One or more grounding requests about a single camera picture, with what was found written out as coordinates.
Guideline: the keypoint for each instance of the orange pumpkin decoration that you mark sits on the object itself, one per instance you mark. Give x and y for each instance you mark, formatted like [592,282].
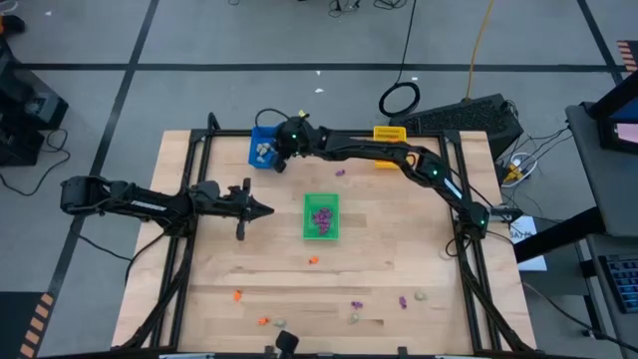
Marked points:
[237,296]
[263,321]
[313,259]

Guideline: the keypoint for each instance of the backlit black keyboard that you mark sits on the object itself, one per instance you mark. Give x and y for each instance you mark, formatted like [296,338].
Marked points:
[623,284]

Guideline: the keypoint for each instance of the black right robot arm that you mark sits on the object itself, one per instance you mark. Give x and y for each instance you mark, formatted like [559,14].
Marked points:
[379,149]

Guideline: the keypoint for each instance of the yellow plug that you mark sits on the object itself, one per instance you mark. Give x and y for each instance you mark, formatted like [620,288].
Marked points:
[513,174]

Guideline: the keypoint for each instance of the small black object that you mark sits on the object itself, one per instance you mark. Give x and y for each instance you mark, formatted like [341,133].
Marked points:
[12,24]

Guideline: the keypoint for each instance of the white paper sheet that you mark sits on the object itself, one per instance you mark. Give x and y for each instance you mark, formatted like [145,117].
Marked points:
[533,263]

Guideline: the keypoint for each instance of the grey side desk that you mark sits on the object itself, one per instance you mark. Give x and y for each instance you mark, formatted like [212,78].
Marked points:
[598,189]

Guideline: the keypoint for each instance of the dark keyboard desk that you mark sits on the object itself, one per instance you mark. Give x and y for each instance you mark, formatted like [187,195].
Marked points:
[613,329]

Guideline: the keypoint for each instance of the yellow plastic basket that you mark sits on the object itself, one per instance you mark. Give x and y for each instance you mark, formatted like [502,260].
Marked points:
[389,132]

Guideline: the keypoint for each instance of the black equipment cart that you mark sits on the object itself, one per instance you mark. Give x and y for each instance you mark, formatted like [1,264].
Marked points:
[25,109]

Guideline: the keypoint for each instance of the blue plastic basket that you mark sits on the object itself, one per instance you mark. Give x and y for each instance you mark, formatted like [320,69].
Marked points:
[255,134]

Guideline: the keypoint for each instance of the black monitor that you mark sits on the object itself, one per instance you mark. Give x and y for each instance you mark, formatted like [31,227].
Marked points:
[618,129]

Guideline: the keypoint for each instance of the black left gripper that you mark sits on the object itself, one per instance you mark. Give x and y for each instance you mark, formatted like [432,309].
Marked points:
[209,197]

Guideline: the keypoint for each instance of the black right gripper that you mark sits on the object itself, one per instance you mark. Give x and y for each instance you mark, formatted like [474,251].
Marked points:
[294,142]

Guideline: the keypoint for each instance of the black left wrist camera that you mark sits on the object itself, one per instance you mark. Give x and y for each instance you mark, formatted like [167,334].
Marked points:
[238,202]

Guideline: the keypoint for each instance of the black mat orange stripes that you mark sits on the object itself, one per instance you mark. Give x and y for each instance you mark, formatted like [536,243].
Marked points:
[10,324]
[629,55]

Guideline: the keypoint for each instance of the black desk beam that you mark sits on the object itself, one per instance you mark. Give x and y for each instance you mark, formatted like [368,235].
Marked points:
[558,234]

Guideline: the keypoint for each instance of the black computer case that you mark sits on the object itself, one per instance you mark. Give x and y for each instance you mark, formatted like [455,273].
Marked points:
[458,119]

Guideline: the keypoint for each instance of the green plastic basket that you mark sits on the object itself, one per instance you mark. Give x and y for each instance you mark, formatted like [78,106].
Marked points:
[309,229]

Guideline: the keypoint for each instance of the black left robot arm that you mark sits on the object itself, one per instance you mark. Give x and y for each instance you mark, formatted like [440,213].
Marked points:
[139,204]

